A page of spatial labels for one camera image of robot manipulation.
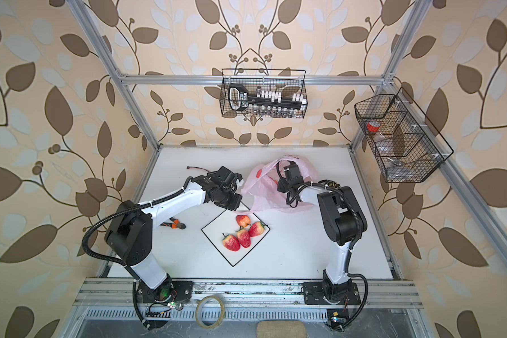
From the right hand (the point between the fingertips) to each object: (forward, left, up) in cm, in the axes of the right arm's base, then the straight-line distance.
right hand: (283, 185), depth 101 cm
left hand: (-14, +19, +7) cm, 25 cm away
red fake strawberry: (-26, +19, +2) cm, 32 cm away
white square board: (-18, +27, -3) cm, 33 cm away
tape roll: (-50, +33, +1) cm, 60 cm away
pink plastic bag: (-9, +12, +8) cm, 17 cm away
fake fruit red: (-28, +24, +1) cm, 36 cm away
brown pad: (-55, +6, 0) cm, 56 cm away
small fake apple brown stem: (-18, +19, +1) cm, 27 cm away
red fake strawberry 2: (-23, +13, +3) cm, 26 cm away
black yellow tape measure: (0, -23, 0) cm, 23 cm away
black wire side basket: (-7, -41, +32) cm, 52 cm away
